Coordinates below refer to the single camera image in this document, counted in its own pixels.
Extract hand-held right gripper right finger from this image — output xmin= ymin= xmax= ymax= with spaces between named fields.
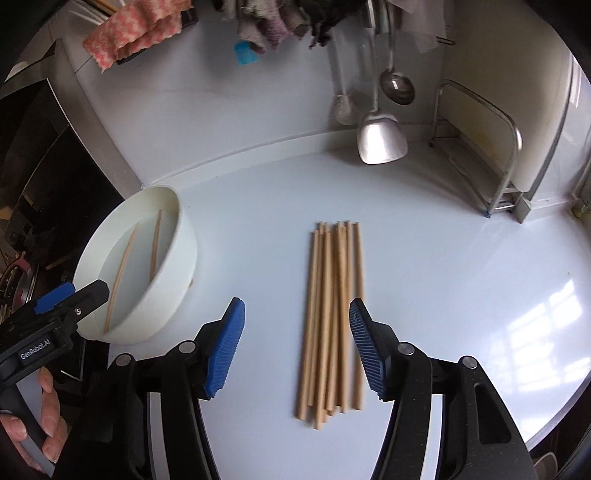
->
xmin=348 ymin=298 xmax=539 ymax=480

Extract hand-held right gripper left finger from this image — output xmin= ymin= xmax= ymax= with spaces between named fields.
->
xmin=55 ymin=298 xmax=245 ymax=480

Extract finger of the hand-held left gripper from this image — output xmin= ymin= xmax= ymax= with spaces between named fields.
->
xmin=68 ymin=279 xmax=110 ymax=325
xmin=34 ymin=282 xmax=77 ymax=315

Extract single wooden chopstick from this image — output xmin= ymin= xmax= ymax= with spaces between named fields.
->
xmin=148 ymin=210 xmax=163 ymax=282
xmin=104 ymin=224 xmax=139 ymax=335

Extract bundle of wooden chopsticks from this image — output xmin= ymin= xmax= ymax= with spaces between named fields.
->
xmin=294 ymin=220 xmax=366 ymax=432

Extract white round bowl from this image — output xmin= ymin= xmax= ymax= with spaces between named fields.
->
xmin=73 ymin=186 xmax=200 ymax=344

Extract person's left hand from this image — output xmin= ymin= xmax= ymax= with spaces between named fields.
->
xmin=0 ymin=368 xmax=71 ymax=469

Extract dark stainless cooker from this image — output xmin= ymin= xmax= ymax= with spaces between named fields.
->
xmin=0 ymin=78 xmax=116 ymax=324

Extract steel wok spatula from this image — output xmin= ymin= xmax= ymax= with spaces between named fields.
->
xmin=356 ymin=18 xmax=409 ymax=165

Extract white bottle brush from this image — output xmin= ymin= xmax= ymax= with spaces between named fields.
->
xmin=329 ymin=41 xmax=361 ymax=126

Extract steel cutting board rack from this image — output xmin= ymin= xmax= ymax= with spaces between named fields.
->
xmin=428 ymin=79 xmax=523 ymax=217

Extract steel soup ladle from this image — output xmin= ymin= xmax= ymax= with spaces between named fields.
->
xmin=379 ymin=9 xmax=415 ymax=106

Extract pink checked cloth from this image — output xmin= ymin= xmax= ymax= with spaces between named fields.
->
xmin=83 ymin=0 xmax=194 ymax=75

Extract blue plastic brush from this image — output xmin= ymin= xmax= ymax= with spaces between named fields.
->
xmin=234 ymin=41 xmax=260 ymax=66

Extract white cutting board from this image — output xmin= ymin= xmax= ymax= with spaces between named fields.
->
xmin=441 ymin=28 xmax=575 ymax=192

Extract grey purple hanging rags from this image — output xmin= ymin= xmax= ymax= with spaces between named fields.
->
xmin=212 ymin=0 xmax=305 ymax=51

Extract clear plastic bag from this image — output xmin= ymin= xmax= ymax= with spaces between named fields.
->
xmin=369 ymin=0 xmax=455 ymax=54

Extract dark hanging cloth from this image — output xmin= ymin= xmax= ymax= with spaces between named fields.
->
xmin=295 ymin=0 xmax=370 ymax=49

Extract grey metal corner post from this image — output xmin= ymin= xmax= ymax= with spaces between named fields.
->
xmin=516 ymin=58 xmax=580 ymax=225

